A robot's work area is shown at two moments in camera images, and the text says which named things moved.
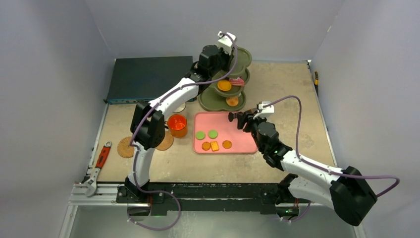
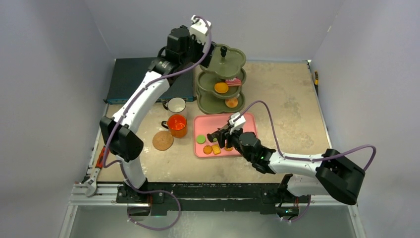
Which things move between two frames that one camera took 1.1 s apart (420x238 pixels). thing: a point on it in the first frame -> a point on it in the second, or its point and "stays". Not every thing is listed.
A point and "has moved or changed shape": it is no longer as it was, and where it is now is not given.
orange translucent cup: (177, 125) stays
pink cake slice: (238, 81) has moved or changed shape
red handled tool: (92, 181) stays
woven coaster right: (167, 142) stays
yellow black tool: (316, 83) stays
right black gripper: (245, 119) -> (224, 136)
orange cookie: (206, 146) has moved or changed shape
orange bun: (232, 101) stays
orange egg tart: (224, 85) has moved or changed shape
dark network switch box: (134, 80) stays
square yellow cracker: (214, 146) has moved or changed shape
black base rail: (182, 198) stays
